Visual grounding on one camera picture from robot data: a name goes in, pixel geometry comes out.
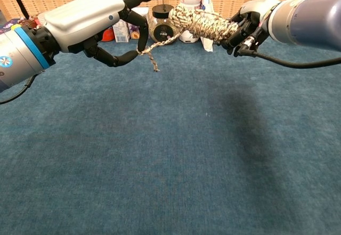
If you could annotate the orange soda can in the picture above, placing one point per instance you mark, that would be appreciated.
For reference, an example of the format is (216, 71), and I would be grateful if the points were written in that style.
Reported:
(108, 35)

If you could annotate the blue table cloth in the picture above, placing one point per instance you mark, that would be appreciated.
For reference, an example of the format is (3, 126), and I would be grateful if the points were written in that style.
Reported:
(170, 152)

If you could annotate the purple toothpaste box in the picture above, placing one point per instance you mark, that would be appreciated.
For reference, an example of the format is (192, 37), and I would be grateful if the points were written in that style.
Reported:
(6, 25)

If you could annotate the brown bottle yellow cap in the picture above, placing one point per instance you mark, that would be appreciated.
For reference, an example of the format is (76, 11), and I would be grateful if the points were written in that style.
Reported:
(28, 23)

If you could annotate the small plum juice carton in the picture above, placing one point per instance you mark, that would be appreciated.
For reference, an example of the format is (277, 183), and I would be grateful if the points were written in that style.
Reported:
(134, 32)

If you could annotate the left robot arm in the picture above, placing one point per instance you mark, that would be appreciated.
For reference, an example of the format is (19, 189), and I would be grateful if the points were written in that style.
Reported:
(18, 56)

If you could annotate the glass jar black lid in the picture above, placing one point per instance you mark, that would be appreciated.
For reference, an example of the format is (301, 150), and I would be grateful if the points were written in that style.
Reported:
(161, 30)

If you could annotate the red small packet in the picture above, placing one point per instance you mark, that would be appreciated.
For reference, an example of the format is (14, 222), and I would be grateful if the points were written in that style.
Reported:
(36, 18)

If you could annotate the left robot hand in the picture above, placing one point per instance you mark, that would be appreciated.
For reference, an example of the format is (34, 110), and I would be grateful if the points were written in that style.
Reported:
(85, 19)

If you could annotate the white snack bag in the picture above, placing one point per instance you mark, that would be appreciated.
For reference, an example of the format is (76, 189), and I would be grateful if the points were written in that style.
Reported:
(207, 44)

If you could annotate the white milk carton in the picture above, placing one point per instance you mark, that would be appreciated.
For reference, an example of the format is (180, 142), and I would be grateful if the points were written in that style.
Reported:
(121, 32)

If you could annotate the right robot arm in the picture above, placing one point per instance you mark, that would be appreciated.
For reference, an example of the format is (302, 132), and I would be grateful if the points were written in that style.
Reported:
(309, 19)

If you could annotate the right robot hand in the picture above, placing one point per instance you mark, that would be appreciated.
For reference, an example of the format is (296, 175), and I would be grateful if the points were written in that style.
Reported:
(255, 11)

